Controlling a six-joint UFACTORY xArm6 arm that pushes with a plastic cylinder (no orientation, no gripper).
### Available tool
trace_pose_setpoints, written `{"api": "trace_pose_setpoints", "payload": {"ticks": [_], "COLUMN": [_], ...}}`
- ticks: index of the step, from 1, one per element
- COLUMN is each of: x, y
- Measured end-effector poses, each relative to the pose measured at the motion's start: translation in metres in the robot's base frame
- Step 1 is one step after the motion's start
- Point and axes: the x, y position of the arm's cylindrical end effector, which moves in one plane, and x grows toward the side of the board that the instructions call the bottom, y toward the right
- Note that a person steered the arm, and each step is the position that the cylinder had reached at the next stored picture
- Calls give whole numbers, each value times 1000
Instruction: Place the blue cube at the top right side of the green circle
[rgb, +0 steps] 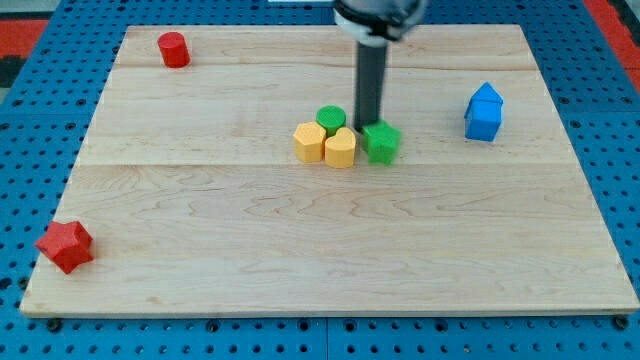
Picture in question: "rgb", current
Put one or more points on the green star block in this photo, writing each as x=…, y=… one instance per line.
x=381, y=142

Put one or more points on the blue house-shaped cube block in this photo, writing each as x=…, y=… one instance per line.
x=483, y=116

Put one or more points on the yellow heart block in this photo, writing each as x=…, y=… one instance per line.
x=340, y=149

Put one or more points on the yellow pentagon block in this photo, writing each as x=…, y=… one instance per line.
x=309, y=141

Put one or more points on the green cylinder block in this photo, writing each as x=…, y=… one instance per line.
x=331, y=118

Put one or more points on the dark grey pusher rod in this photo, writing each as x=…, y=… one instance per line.
x=369, y=84

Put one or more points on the light wooden board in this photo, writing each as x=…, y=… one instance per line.
x=188, y=183

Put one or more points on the red cylinder block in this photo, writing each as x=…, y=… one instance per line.
x=174, y=50

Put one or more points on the red star block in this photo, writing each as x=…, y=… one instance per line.
x=67, y=245

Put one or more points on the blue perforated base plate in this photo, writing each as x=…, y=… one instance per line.
x=47, y=111

